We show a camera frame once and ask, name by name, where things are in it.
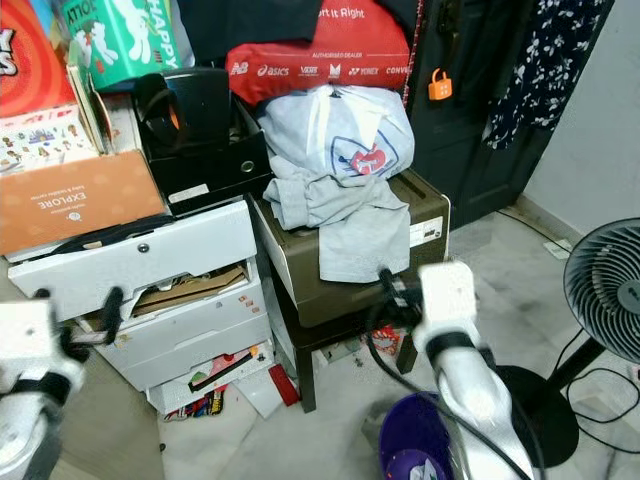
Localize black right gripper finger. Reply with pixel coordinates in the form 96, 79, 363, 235
377, 268, 405, 321

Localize brown office printer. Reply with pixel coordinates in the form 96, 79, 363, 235
248, 168, 451, 329

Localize orange cardboard carton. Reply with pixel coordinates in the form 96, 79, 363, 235
0, 148, 166, 254

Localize grey printed shirt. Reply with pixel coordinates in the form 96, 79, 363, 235
257, 83, 416, 284

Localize dark wooden stool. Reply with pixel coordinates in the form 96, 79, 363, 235
265, 285, 421, 413

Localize purple plastic bucket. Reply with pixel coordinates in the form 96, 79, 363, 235
378, 392, 461, 480

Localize red flat packet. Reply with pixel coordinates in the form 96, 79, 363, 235
265, 362, 301, 406

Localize white box with cartoon stickers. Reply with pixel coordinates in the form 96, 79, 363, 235
0, 103, 106, 176

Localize black wardrobe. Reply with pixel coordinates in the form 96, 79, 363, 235
405, 0, 596, 229

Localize black rectangular box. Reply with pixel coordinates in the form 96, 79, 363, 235
145, 125, 273, 206

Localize dark grey standing fan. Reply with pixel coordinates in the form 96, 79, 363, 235
500, 218, 640, 471

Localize orange padlock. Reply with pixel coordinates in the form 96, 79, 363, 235
427, 67, 454, 101

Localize red cartoon print box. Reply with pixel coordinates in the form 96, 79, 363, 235
0, 0, 76, 119

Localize red sports bag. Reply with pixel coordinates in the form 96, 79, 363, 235
225, 0, 411, 106

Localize green printed bag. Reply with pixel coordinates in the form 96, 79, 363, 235
60, 0, 196, 91

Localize dark floral garment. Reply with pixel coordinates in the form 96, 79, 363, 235
482, 0, 611, 151

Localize black folded garment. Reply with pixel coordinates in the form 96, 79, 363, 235
178, 0, 326, 66

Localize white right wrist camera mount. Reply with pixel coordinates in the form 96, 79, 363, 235
418, 262, 479, 341

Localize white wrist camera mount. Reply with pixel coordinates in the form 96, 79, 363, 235
418, 262, 479, 341
0, 298, 66, 379

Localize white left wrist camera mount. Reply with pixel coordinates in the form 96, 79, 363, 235
0, 298, 66, 379

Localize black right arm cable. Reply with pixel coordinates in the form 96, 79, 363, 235
370, 340, 546, 480

